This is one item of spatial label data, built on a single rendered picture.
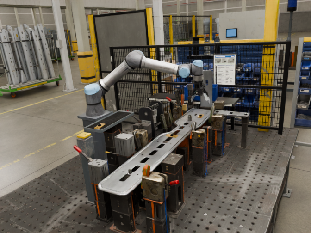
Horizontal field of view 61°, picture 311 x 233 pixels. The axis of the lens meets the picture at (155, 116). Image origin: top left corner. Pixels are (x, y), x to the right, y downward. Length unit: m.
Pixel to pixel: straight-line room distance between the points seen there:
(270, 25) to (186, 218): 1.77
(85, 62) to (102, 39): 4.84
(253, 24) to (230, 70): 5.83
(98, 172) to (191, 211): 0.59
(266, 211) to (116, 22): 3.57
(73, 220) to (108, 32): 3.42
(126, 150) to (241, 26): 7.24
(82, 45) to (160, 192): 8.51
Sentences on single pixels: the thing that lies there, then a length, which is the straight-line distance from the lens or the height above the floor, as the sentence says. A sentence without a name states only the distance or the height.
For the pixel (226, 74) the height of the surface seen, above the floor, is 1.25.
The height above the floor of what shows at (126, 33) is 1.67.
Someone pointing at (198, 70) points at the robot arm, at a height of 1.40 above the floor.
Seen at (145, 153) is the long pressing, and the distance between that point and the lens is 1.64.
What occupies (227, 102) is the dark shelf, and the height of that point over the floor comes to 1.03.
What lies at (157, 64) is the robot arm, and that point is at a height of 1.48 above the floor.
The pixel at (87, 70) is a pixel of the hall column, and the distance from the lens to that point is 9.53.
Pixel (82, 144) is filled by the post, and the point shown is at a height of 1.11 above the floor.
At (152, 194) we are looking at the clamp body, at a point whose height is 0.97.
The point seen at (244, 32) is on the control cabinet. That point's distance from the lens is 8.50.
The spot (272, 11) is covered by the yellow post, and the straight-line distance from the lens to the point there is 2.60.
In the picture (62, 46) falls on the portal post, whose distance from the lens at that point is 8.66.
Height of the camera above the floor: 1.73
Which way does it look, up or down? 19 degrees down
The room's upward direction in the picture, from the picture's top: 4 degrees counter-clockwise
